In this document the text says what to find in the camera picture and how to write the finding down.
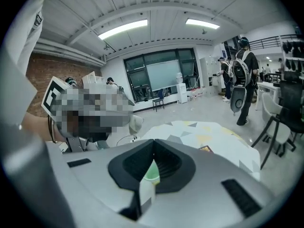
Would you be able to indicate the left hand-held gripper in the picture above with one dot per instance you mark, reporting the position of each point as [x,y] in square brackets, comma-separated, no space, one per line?
[51,96]

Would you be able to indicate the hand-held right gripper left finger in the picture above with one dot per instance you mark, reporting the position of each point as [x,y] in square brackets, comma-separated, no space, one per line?
[95,179]

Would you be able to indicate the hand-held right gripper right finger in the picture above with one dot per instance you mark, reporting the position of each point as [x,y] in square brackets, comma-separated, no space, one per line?
[209,174]

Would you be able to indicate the green paper cup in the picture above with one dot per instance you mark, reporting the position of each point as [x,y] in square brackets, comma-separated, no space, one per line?
[152,173]

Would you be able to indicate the person's left forearm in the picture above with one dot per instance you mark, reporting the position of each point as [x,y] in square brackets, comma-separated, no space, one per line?
[35,127]

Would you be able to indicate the white power strip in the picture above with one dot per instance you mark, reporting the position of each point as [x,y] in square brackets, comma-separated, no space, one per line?
[134,138]

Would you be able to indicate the white open shelf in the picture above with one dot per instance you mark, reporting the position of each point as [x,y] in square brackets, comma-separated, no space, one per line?
[91,78]

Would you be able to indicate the blue chair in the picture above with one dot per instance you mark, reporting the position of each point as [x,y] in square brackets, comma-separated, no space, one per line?
[159,98]

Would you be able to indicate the black framed window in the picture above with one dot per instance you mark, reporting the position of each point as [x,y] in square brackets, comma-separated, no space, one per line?
[161,75]

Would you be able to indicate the row of clear water bottles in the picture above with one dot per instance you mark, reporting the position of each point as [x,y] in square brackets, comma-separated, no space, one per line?
[197,94]

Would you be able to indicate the white water dispenser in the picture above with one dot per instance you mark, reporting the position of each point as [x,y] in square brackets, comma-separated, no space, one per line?
[181,89]

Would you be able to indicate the ceiling light strip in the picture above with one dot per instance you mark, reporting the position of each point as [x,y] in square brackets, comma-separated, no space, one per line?
[123,29]
[202,23]

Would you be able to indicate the grey chair with black legs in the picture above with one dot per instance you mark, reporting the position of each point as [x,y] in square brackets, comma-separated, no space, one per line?
[270,103]

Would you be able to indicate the white desk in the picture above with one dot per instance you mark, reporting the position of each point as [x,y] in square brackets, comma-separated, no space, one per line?
[268,87]

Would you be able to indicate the person's light shirt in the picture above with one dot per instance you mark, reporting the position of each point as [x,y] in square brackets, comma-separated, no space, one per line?
[26,32]

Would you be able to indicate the black railing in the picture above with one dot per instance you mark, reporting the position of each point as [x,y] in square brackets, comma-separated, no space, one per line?
[268,43]

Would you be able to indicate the shelf of black gear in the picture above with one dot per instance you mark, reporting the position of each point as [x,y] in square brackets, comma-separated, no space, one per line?
[293,56]

